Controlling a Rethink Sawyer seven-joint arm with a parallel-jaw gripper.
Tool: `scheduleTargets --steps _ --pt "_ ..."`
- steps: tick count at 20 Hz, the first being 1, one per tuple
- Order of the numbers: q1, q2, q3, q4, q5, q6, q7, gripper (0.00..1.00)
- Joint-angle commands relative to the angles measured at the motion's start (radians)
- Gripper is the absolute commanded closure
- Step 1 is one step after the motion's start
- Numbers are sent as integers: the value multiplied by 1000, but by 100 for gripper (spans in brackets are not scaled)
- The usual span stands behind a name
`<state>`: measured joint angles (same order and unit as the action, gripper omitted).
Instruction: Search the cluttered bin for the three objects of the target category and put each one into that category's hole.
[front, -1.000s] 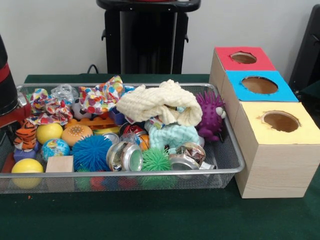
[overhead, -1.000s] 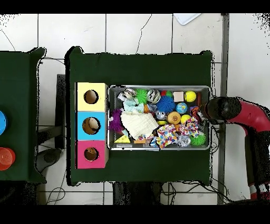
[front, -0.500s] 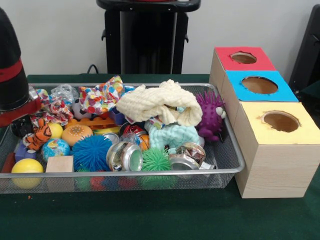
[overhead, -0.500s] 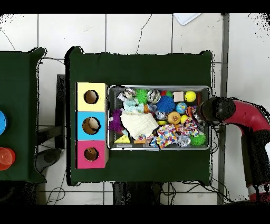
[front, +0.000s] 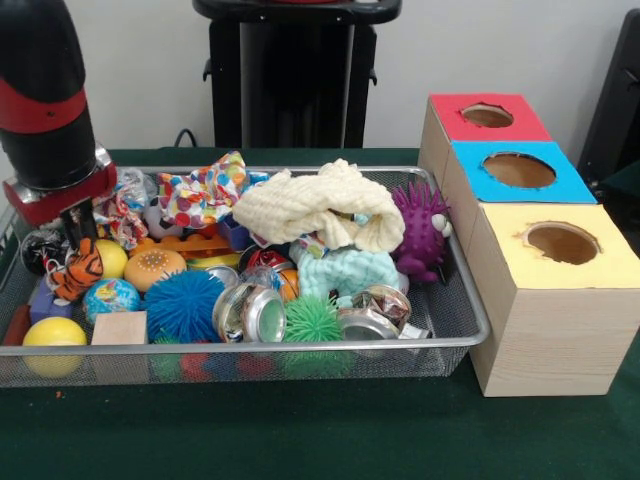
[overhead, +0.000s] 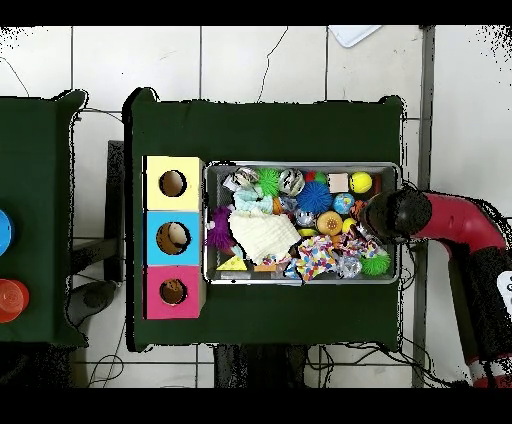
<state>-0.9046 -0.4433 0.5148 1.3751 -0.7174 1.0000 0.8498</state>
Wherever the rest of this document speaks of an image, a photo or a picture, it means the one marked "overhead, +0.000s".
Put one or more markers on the cream knitted cloth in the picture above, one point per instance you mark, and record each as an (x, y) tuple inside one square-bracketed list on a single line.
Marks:
[(264, 236)]

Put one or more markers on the polka dot cloth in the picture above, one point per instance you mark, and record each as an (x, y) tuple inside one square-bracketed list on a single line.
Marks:
[(356, 244), (316, 256)]

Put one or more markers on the small tiger plush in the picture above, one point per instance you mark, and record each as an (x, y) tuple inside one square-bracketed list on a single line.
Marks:
[(357, 208)]

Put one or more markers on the brown teddy plush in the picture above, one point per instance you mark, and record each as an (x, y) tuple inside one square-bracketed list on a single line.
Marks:
[(172, 287)]

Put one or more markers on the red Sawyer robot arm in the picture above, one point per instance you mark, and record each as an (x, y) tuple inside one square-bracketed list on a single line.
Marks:
[(460, 220)]

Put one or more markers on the wooden box with three holes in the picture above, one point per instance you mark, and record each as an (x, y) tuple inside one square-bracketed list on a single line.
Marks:
[(192, 200)]

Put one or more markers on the mint knitted cloth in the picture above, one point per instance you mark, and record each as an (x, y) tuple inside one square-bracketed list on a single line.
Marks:
[(250, 200)]

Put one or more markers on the green spiky rubber ball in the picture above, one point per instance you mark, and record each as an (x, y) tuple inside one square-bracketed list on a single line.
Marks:
[(375, 264), (268, 180)]

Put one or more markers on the crushed silver drink can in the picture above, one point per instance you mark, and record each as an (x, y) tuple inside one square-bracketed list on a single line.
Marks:
[(291, 182), (244, 176)]

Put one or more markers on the purple spiky toy creature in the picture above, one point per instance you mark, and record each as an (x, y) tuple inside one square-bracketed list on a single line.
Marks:
[(219, 230)]

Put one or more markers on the large blue spiky ball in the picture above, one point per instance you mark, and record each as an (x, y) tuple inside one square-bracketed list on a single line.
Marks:
[(315, 196)]

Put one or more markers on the dark green tablecloth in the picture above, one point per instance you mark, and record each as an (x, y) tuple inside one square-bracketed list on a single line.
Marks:
[(260, 132), (36, 160)]

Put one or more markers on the yellow ball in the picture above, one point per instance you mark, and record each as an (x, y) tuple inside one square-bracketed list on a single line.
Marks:
[(360, 182)]

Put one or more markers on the black upright panel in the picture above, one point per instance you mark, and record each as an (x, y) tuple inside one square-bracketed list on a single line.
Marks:
[(116, 200)]

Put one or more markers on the grey rounded base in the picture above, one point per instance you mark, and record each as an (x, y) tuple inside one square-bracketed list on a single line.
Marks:
[(94, 298)]

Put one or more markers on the white tray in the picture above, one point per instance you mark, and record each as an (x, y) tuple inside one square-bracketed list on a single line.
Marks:
[(352, 34)]

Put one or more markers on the blue round lid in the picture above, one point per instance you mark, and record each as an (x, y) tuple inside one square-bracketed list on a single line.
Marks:
[(4, 232)]

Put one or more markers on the red plastic cup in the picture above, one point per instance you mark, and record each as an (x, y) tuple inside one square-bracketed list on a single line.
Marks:
[(12, 300)]

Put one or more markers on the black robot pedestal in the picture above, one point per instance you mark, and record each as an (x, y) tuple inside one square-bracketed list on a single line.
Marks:
[(260, 368)]

